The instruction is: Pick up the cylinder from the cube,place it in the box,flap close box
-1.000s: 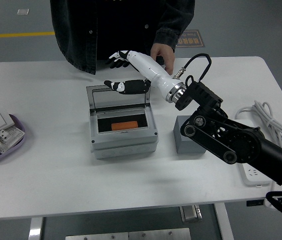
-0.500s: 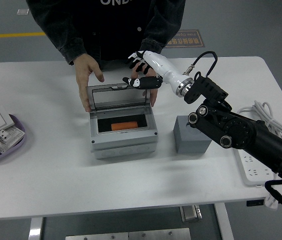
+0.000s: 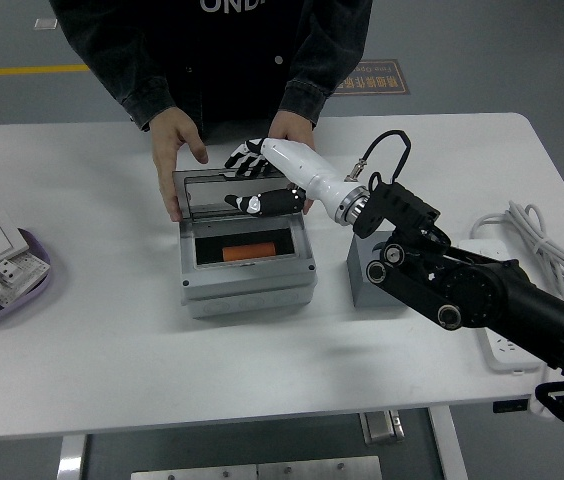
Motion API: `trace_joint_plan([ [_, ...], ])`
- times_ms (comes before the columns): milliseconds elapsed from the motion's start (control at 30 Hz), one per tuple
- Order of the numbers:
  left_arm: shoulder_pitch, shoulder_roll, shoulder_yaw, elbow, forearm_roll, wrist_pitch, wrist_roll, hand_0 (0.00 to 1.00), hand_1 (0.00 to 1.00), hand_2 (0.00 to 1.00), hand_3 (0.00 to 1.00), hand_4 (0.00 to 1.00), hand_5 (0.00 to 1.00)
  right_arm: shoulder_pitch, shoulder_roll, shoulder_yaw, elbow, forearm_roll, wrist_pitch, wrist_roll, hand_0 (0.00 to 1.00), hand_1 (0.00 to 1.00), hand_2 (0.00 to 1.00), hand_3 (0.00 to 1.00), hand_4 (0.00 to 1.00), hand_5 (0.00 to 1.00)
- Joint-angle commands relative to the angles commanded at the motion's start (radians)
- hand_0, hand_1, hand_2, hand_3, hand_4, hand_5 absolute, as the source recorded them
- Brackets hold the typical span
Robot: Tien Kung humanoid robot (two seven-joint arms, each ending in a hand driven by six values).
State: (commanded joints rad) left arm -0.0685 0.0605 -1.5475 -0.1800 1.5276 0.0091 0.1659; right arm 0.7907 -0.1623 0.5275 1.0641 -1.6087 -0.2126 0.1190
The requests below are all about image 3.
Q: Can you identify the black table control box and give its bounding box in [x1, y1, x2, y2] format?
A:
[492, 398, 532, 415]

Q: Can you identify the white power cord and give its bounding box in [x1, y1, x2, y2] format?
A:
[469, 200, 564, 417]

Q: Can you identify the orange cylinder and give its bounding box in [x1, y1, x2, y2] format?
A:
[222, 242, 277, 263]

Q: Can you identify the grey cube with round hole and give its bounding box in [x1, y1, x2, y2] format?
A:
[346, 230, 413, 309]

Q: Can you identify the grey electrical enclosure box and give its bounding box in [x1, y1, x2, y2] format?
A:
[171, 167, 319, 321]

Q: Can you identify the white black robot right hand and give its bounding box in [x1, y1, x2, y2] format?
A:
[223, 137, 366, 224]

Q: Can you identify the white table leg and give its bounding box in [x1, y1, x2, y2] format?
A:
[426, 405, 469, 480]
[55, 433, 87, 480]

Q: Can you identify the grey metal base plate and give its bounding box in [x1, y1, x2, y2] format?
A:
[130, 455, 383, 480]

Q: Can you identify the smoky transparent box lid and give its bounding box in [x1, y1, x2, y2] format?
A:
[171, 168, 306, 224]

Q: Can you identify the person's left hand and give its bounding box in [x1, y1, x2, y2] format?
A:
[267, 109, 318, 217]

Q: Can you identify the person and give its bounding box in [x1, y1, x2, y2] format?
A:
[49, 0, 374, 144]

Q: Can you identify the grey metal table bracket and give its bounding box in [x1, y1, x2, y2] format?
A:
[360, 409, 406, 446]

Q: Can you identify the purple plastic tray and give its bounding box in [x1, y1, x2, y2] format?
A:
[0, 227, 54, 331]

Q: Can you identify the brown floor sign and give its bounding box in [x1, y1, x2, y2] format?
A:
[331, 59, 412, 97]

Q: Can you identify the white labelled electrical component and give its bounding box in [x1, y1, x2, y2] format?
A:
[0, 249, 49, 306]

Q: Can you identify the person's right hand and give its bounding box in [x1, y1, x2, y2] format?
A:
[149, 106, 210, 224]

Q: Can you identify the yellow floor tape line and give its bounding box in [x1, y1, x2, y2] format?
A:
[0, 63, 91, 79]

